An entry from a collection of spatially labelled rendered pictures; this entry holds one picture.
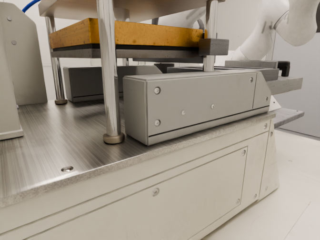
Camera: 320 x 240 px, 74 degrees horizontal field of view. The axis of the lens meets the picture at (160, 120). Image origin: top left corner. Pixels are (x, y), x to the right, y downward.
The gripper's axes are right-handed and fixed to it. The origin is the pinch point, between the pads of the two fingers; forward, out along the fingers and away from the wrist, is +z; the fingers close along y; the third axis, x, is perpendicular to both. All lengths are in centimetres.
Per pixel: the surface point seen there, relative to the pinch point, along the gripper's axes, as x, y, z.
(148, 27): -19, -48, -26
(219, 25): 39, 331, -74
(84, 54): -13, -53, -23
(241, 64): -26.8, -8.5, -20.4
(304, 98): -91, 262, 32
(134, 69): -4.7, -28.8, -19.5
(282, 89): -36.8, -17.1, -15.1
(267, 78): -33.3, -21.3, -17.9
